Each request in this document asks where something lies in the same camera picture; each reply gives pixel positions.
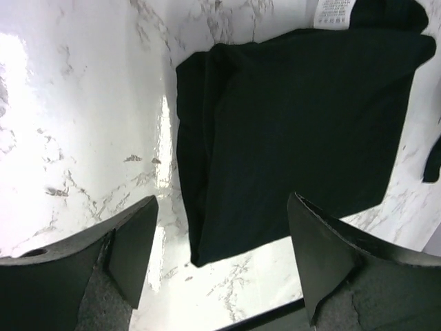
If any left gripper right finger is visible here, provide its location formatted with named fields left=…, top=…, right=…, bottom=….
left=287, top=193, right=440, bottom=330

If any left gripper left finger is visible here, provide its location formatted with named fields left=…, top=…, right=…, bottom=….
left=1, top=196, right=158, bottom=330

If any black t shirt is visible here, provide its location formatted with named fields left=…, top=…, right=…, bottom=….
left=176, top=1, right=436, bottom=267
left=422, top=137, right=441, bottom=183

